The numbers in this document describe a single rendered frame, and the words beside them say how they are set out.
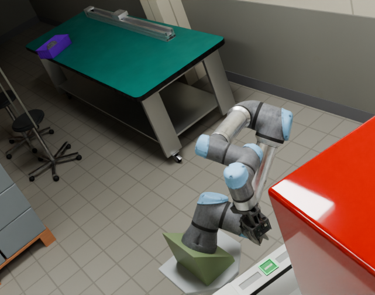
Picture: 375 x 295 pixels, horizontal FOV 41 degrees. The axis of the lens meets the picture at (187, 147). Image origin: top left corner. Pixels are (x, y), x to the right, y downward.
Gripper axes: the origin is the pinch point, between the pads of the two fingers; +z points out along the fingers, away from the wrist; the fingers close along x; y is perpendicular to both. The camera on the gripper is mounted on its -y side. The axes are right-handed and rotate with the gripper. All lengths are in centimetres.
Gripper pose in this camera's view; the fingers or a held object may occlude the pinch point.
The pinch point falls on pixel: (257, 240)
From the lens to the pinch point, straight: 184.3
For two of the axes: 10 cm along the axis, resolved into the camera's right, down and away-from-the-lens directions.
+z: 3.2, 7.6, 5.6
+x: 8.2, -5.2, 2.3
